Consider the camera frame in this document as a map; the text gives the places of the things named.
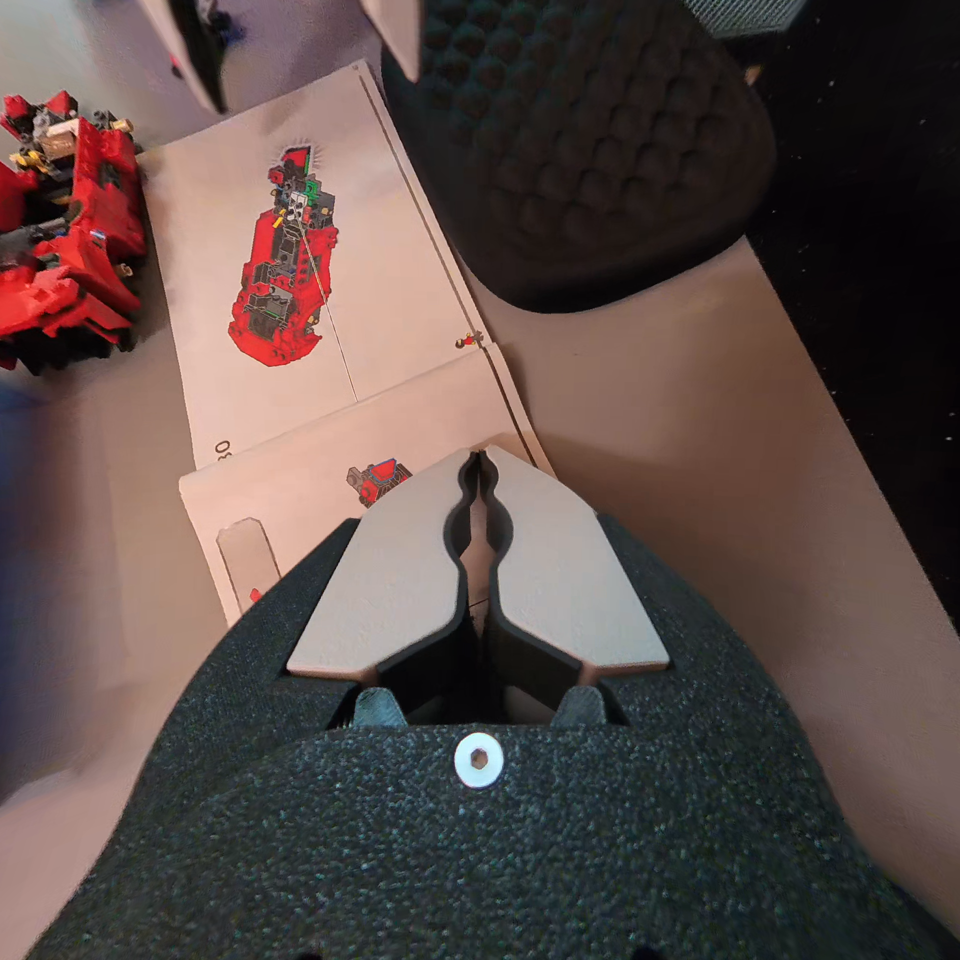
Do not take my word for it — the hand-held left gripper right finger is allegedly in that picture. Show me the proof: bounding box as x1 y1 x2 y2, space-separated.
482 446 672 721

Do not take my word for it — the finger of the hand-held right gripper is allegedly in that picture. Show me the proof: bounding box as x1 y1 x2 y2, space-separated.
138 0 249 115
360 0 426 84

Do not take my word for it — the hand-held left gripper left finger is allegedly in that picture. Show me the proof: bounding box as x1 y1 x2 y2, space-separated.
285 448 479 721

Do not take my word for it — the red toy brick car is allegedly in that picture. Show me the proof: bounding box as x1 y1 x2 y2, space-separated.
0 90 149 376

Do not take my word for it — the white instruction booklet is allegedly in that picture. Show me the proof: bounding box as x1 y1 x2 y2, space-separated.
138 58 560 631

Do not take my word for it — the black dimpled cushion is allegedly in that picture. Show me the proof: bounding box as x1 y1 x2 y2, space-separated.
381 0 777 315

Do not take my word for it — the grey mesh chair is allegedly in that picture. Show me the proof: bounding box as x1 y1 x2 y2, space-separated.
678 0 807 39

